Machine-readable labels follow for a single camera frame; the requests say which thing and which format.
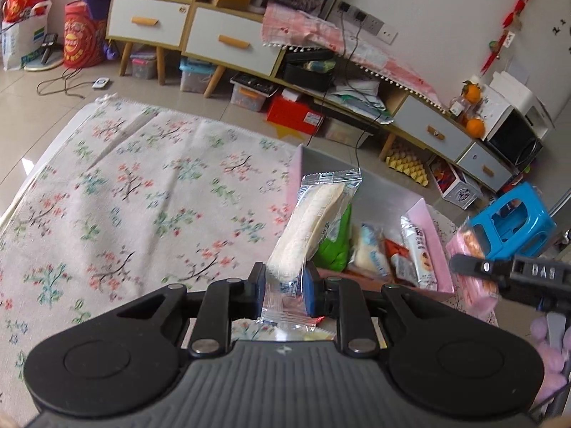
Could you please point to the small white gadget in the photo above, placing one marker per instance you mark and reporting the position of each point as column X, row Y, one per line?
column 101, row 84

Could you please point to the white snack packet brown print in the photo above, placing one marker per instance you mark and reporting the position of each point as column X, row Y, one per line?
column 419, row 254

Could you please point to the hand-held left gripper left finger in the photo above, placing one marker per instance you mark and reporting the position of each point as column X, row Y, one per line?
column 257, row 290

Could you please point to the red hanging decoration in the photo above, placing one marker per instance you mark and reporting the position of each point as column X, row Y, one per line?
column 519, row 6

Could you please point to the black handheld device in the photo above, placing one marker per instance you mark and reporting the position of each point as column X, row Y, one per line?
column 50, row 47

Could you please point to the yellow egg tray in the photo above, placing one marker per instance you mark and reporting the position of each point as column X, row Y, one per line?
column 408, row 165

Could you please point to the red gift bag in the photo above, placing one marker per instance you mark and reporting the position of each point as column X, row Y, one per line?
column 24, row 2

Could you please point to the green snack packet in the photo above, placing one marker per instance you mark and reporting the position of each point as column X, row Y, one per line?
column 332, row 243

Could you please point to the blue plastic stool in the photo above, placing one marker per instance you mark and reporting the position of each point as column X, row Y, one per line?
column 508, row 227

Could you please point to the clear bread packet blue label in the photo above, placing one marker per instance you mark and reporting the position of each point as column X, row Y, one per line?
column 312, row 218

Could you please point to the small clear storage box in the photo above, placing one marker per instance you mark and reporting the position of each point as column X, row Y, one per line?
column 143, row 67

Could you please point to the white paper shopping bag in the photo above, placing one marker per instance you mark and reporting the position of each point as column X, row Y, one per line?
column 18, row 49

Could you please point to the tall wooden sideboard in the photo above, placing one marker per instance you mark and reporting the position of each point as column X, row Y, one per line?
column 189, row 26

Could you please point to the microwave oven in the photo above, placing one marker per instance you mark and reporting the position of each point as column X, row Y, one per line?
column 513, row 142

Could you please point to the clear storage box black lid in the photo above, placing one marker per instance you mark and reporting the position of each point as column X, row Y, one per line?
column 250, row 96

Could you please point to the red flat box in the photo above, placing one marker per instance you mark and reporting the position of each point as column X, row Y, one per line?
column 292, row 113

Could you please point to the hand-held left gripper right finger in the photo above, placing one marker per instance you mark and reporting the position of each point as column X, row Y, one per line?
column 311, row 290

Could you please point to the white round scale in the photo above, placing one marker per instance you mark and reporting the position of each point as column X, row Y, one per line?
column 38, row 64

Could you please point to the floral tablecloth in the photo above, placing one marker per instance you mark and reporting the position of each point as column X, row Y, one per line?
column 134, row 187

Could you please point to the orange fruit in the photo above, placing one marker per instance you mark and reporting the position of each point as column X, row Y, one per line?
column 473, row 92
column 475, row 127

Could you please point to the orange and silver snack packet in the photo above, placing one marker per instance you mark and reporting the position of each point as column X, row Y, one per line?
column 399, row 258

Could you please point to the black storage case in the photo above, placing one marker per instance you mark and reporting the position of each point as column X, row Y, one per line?
column 308, row 78

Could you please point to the pile of papers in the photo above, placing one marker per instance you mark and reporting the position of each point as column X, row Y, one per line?
column 361, row 98

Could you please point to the pink patterned cloth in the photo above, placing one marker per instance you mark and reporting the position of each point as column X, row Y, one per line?
column 312, row 31

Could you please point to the low wooden cabinet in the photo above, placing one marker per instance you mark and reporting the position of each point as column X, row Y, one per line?
column 415, row 141

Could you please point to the blue lid storage box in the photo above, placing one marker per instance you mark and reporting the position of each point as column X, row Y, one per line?
column 196, row 78

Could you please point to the red round bag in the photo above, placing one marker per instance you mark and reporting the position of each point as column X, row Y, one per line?
column 82, row 38

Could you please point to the pink fluffy cloth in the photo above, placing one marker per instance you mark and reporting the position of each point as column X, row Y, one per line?
column 551, row 365

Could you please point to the white patterned box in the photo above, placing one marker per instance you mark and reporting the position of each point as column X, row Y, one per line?
column 459, row 189

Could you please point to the wall sockets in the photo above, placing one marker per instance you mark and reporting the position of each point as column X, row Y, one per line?
column 372, row 22

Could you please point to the pink cardboard box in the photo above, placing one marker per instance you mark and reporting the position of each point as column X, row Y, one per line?
column 379, row 187

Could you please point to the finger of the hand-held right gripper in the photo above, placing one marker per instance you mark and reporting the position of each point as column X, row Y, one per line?
column 479, row 269

